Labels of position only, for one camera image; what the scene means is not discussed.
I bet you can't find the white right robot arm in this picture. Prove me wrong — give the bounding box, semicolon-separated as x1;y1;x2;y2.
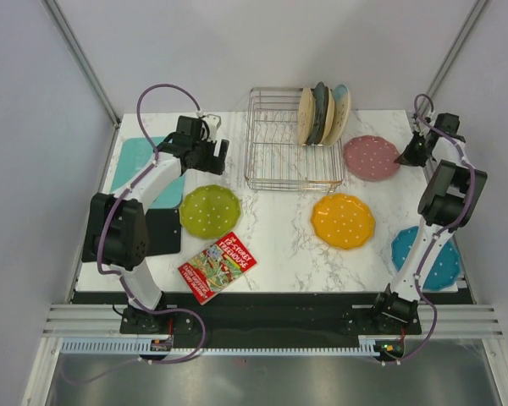
370;112;488;333

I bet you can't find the orange polka dot plate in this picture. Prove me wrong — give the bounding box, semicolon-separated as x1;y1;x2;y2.
310;193;376;250

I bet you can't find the cream and blue plate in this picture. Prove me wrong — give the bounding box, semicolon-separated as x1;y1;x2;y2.
323;84;351;145

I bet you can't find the red children's book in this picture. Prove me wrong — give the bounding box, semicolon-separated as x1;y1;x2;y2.
178;232;257;305

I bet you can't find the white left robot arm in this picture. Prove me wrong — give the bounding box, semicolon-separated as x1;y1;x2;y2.
85;113;229;332

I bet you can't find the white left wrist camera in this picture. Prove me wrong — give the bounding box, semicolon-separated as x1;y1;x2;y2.
202;114;221;140

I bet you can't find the pink polka dot plate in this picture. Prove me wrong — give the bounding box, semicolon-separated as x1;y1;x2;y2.
343;135;400;182

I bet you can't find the green polka dot plate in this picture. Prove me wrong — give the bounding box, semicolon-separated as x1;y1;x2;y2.
179;184;241;239

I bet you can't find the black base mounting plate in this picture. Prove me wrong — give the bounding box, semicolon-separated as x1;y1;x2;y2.
119;294;422;348

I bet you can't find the teal cutting board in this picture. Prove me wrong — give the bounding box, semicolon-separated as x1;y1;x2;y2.
111;138;185;209

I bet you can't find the dark teal plate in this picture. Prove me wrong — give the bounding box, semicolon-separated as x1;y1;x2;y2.
306;81;331;145

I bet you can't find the beige illustrated plate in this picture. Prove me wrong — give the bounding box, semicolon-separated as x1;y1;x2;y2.
297;87;316;145

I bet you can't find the black mat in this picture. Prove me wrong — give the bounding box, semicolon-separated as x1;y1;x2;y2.
81;206;184;263

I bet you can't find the white slotted cable duct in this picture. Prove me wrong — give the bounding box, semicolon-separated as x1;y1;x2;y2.
60;337;380;357

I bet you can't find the wire dish rack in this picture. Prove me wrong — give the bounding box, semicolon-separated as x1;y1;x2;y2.
244;87;345;193

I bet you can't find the blue polka dot plate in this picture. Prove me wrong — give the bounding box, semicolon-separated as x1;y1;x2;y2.
391;226;461;292

